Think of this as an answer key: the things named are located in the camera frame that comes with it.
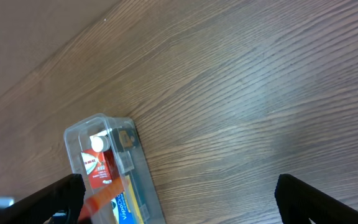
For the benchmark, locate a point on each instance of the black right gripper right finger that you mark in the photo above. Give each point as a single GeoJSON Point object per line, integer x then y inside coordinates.
{"type": "Point", "coordinates": [299, 202]}

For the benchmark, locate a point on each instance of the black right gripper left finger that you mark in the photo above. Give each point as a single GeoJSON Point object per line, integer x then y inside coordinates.
{"type": "Point", "coordinates": [65, 196]}

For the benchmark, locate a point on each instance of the red medicine box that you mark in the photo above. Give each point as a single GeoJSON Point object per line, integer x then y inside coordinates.
{"type": "Point", "coordinates": [99, 167]}

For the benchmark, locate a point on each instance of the clear plastic container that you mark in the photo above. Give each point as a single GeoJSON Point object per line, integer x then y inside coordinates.
{"type": "Point", "coordinates": [77, 140]}

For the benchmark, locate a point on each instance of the blue yellow Vicks VapoDrops box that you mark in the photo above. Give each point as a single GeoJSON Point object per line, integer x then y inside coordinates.
{"type": "Point", "coordinates": [125, 206]}

